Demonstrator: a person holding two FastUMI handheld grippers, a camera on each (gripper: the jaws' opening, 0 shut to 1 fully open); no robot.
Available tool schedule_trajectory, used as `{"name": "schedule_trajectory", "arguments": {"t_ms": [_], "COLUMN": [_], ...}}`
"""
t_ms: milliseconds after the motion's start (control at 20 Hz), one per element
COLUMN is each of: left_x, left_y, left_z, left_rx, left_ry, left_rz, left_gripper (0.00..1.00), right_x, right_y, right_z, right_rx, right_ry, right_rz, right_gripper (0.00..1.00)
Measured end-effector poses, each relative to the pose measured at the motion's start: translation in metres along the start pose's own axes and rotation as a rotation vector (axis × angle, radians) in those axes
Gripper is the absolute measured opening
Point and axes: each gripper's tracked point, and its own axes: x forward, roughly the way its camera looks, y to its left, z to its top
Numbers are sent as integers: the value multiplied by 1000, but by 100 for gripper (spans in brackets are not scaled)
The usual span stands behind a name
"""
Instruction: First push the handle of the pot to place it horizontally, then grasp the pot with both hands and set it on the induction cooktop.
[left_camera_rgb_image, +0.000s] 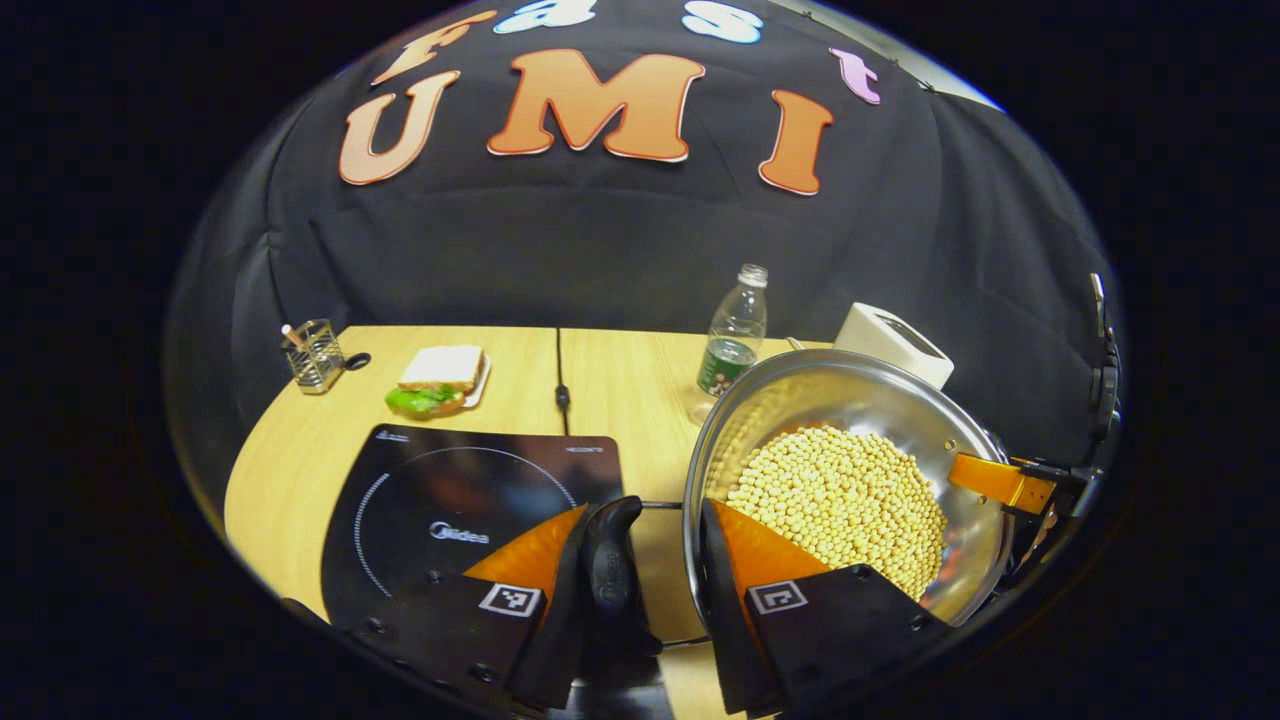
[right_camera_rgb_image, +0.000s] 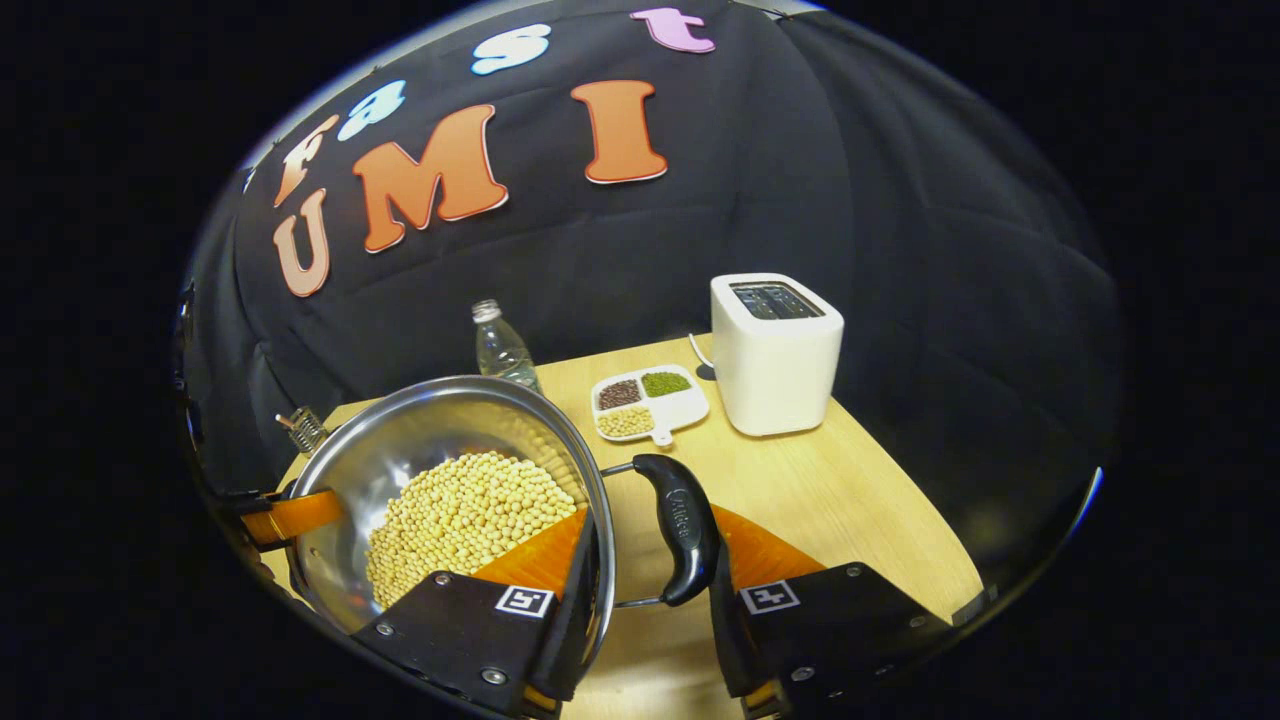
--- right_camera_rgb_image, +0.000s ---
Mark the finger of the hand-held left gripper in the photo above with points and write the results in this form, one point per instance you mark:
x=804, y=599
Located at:
x=295, y=515

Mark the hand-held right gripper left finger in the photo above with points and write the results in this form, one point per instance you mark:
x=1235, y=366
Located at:
x=470, y=630

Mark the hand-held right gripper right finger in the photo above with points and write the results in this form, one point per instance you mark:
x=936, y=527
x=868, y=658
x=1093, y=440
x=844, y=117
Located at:
x=830, y=630

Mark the small glass holder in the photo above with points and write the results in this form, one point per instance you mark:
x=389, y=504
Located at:
x=305, y=430

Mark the pile of yellow soybeans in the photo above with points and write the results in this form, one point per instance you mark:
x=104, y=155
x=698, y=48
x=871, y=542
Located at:
x=470, y=510

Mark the white toaster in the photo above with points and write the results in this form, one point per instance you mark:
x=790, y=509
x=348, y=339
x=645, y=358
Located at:
x=780, y=375

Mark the clear plastic water bottle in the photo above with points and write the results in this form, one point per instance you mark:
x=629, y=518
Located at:
x=497, y=345

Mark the white divided dish of beans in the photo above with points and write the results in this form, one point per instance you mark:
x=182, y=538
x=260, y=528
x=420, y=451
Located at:
x=650, y=405

